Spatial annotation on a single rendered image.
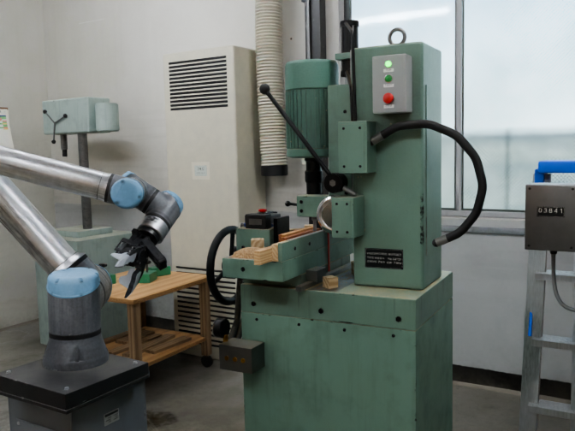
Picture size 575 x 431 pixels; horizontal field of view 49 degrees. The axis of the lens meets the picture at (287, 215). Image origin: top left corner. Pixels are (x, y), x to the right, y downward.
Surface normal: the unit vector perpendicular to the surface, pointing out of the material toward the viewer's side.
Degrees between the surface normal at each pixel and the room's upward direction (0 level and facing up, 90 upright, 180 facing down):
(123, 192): 91
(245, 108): 90
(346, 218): 90
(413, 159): 90
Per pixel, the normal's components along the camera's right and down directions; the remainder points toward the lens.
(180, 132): -0.52, 0.10
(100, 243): 0.83, 0.04
